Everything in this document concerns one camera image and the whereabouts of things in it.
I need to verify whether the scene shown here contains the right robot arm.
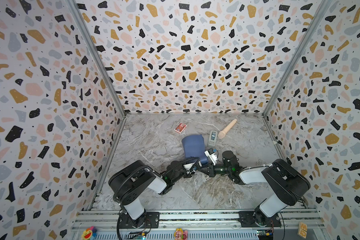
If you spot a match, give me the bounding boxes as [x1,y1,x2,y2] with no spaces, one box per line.
[200,149,311,227]

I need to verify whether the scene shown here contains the blue wrapping paper sheet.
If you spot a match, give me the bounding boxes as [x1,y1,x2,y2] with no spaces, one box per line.
[182,135,208,166]

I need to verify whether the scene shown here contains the grey tape dispenser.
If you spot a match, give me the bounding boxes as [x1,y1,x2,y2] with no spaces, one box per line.
[208,130,218,147]

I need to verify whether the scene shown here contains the beige microphone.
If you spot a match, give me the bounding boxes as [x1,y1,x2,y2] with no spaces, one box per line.
[218,119,237,139]

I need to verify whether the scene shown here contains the aluminium corner post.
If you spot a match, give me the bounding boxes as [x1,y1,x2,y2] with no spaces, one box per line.
[66,0,126,119]
[262,0,332,119]

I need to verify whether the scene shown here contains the wooden letter block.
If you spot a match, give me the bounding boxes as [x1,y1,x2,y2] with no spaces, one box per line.
[298,222,308,239]

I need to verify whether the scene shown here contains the colourful smiley toy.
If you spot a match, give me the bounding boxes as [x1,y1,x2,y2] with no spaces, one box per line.
[81,226,97,240]

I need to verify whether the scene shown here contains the red playing card box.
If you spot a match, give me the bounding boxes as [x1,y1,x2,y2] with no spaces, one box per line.
[174,123,187,134]

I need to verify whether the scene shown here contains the pink yellow figure toy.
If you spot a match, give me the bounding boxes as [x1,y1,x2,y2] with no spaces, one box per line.
[174,228,188,240]

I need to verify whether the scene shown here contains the aluminium left corner post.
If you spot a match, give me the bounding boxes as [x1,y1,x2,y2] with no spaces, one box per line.
[66,0,126,119]

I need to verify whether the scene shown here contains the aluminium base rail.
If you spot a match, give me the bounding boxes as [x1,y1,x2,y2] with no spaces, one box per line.
[69,209,331,240]

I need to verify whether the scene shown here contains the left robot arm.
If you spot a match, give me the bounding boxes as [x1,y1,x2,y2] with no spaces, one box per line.
[108,157,202,227]

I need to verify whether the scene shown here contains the aluminium right corner post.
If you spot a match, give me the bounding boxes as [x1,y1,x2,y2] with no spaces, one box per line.
[262,0,332,119]

